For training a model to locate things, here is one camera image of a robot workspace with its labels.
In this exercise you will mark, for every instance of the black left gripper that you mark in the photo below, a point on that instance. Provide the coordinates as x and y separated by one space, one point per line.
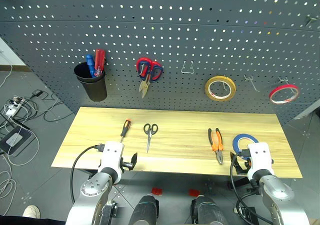
125 164

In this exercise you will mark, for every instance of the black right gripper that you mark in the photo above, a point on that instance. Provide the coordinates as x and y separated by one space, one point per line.
248 164

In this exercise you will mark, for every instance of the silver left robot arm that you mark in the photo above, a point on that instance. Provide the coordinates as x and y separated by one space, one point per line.
95 192

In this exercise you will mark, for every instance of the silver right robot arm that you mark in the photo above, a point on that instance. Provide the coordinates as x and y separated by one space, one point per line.
277 195

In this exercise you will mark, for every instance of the black pegboard panel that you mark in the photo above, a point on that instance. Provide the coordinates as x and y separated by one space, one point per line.
160 35

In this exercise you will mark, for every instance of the blue tape roll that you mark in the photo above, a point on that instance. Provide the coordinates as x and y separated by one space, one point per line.
237 141

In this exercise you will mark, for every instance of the black scissors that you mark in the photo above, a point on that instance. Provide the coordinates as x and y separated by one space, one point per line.
149 135

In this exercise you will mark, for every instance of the orange and black screwdriver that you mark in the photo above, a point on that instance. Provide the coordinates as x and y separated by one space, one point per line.
124 130

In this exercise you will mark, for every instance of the orange and black pliers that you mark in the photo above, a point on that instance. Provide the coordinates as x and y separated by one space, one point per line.
216 145

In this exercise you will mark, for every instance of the small red block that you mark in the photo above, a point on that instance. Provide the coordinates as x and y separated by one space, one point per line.
157 191
194 192

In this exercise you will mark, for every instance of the dark rounded robot leg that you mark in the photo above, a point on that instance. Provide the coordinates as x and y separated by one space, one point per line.
207 210
143 210

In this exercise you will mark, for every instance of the yellow tape roll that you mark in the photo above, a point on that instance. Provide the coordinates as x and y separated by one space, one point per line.
209 91

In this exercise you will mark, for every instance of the black plastic cup holder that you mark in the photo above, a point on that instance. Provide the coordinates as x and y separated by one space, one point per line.
93 87

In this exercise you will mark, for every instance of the red tape roll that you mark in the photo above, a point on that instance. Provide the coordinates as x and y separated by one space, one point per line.
275 92

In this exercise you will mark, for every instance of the silver pegboard hook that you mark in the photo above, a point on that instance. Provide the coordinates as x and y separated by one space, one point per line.
309 19
226 83
250 81
285 81

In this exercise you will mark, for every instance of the red and blue shears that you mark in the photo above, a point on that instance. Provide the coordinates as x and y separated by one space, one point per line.
147 71

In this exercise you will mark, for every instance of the white shoe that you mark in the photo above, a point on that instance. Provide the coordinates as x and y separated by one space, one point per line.
31 211

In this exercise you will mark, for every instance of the small black power adapter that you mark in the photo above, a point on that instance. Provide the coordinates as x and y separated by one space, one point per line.
37 93

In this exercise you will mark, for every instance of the black box with grey top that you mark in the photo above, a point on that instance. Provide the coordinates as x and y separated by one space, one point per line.
15 140

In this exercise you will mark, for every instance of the white power adapter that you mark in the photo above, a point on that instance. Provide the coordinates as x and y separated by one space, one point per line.
11 110

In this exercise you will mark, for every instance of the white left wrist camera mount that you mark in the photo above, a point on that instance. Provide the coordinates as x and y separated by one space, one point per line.
112 155

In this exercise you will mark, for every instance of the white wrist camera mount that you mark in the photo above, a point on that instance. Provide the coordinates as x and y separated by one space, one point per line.
260 157
112 155

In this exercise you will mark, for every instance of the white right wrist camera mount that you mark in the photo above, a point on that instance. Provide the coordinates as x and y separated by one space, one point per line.
260 157

